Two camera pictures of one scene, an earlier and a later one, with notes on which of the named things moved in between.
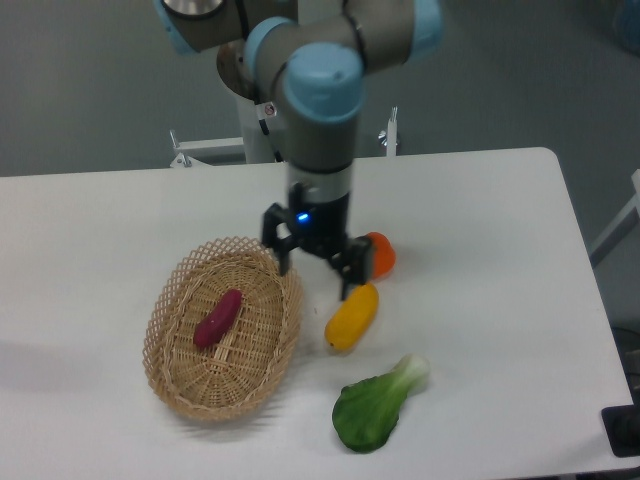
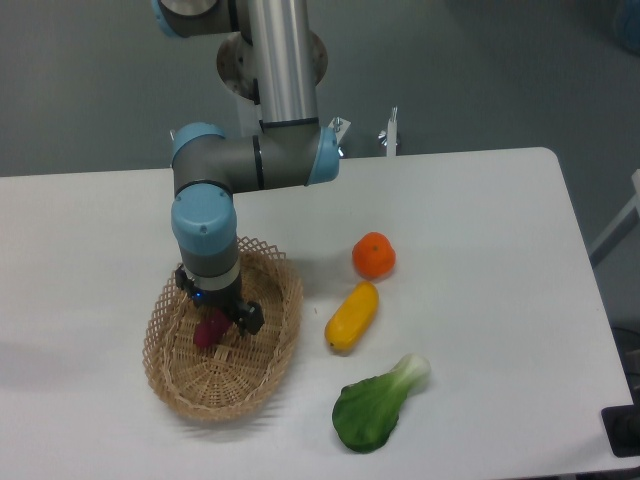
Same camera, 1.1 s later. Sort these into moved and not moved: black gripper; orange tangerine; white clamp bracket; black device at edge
Moved: black gripper
Not moved: white clamp bracket; black device at edge; orange tangerine
